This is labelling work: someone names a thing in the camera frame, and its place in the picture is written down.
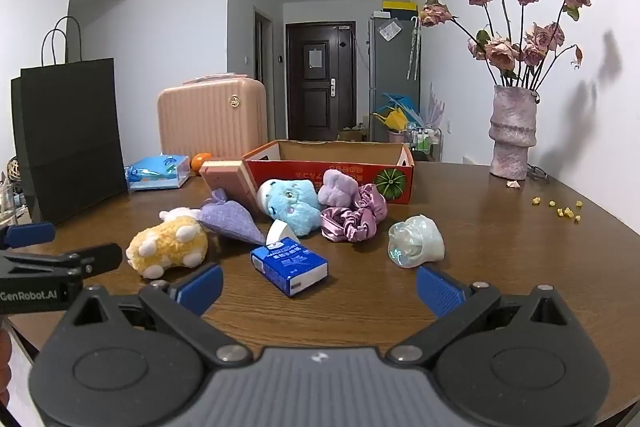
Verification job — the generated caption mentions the lilac fluffy plush toy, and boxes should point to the lilac fluffy plush toy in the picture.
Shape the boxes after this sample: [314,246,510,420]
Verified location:
[317,169,360,208]

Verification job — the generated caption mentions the blue and yellow bags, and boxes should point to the blue and yellow bags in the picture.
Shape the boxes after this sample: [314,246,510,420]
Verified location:
[372,92,421,132]

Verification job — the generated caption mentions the blue plush star toy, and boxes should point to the blue plush star toy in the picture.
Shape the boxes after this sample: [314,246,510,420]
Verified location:
[260,178,323,238]

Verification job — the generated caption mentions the pink ribbed suitcase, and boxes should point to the pink ribbed suitcase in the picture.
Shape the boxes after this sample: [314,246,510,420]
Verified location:
[157,74,268,160]

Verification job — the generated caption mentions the grey side door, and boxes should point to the grey side door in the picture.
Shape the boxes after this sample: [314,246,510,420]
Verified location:
[254,7,275,85]

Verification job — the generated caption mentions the grey refrigerator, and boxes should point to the grey refrigerator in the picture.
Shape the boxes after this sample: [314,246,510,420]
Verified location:
[369,14,421,142]

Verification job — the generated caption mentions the blue pocket tissue pack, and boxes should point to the blue pocket tissue pack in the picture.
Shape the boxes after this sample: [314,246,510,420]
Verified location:
[250,219,329,298]

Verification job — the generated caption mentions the wire cart with bottles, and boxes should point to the wire cart with bottles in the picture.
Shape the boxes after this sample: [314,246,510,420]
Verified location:
[405,124,443,162]

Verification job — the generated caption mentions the yellow plush toy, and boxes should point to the yellow plush toy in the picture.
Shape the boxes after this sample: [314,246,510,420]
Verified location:
[125,207,209,280]

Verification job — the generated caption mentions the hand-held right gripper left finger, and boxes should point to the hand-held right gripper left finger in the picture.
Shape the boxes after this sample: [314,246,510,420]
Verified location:
[65,263,253,368]

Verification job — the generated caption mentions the white round soft toy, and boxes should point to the white round soft toy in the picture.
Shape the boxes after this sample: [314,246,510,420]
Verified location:
[256,182,273,215]

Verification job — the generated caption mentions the scattered yellow crumbs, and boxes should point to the scattered yellow crumbs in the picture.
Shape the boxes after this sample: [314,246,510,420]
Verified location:
[531,196,585,223]

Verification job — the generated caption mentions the blue wet wipes pack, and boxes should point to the blue wet wipes pack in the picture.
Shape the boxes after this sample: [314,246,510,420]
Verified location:
[124,154,192,191]

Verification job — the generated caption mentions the pink layered sponge block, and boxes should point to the pink layered sponge block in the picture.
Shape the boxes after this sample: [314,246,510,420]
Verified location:
[199,158,261,208]

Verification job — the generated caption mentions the purple cone sachet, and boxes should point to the purple cone sachet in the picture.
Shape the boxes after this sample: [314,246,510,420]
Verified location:
[197,188,267,247]

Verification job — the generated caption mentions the purple dried lavender bunch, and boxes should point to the purple dried lavender bunch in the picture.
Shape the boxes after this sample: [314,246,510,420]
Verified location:
[427,82,446,128]

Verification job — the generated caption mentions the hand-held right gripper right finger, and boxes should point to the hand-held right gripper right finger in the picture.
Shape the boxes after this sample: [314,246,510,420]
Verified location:
[387,264,576,368]

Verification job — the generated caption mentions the yellow box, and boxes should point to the yellow box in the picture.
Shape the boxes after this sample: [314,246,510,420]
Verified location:
[382,0,418,20]

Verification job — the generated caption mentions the pink textured vase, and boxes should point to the pink textured vase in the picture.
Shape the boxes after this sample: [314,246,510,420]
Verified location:
[489,85,541,181]

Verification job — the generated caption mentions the red cardboard box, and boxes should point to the red cardboard box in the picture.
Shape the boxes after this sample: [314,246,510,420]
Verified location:
[243,139,416,205]

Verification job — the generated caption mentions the bunch of dried pink roses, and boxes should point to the bunch of dried pink roses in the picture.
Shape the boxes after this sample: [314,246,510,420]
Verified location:
[419,0,592,92]

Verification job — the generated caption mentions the hanging folded umbrella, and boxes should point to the hanging folded umbrella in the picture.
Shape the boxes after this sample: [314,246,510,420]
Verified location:
[407,18,423,82]

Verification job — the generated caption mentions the black paper bag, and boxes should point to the black paper bag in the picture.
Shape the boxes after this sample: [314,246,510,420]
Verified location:
[11,16,128,226]

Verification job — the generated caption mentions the dark brown entrance door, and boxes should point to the dark brown entrance door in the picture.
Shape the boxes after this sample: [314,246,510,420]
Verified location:
[286,22,357,142]

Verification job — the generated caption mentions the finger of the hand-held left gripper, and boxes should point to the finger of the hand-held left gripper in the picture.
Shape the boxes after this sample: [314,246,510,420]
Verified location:
[0,222,56,251]
[0,243,123,280]

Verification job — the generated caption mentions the pink satin scrunchie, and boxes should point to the pink satin scrunchie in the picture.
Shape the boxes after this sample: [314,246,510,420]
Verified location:
[320,183,388,243]

